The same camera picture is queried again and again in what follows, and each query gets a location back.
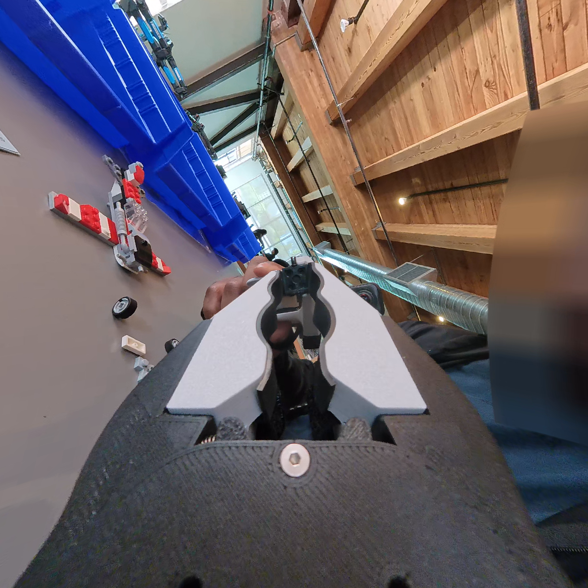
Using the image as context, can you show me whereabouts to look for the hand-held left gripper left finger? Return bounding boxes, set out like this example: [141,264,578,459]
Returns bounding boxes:
[166,269,280,433]

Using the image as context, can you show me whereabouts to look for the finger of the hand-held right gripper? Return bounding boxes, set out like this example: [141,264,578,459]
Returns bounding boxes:
[274,306,323,351]

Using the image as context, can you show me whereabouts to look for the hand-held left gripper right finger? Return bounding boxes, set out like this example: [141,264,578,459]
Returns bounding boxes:
[313,262,430,426]

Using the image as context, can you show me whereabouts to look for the small grey toy piece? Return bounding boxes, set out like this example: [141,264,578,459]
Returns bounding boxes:
[279,260,319,297]

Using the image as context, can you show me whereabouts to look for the red white toy brick airplane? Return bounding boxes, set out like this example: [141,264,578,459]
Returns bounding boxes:
[47,156,173,277]

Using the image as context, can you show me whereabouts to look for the grey desk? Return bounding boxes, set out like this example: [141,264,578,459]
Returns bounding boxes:
[0,46,244,588]

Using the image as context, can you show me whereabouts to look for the person's right hand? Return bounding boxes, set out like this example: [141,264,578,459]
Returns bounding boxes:
[200,257,282,321]

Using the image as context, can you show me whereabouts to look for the small beige toy brick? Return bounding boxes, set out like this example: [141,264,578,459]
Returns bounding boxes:
[120,334,149,358]

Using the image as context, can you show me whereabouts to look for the person's legs in jeans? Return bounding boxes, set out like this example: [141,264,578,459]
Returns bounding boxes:
[454,357,588,526]

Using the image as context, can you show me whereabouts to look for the silver ventilation duct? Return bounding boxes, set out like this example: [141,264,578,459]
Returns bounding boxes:
[312,241,490,337]

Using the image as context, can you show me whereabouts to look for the black camera tripod rig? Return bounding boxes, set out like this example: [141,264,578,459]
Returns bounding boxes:
[114,0,190,93]

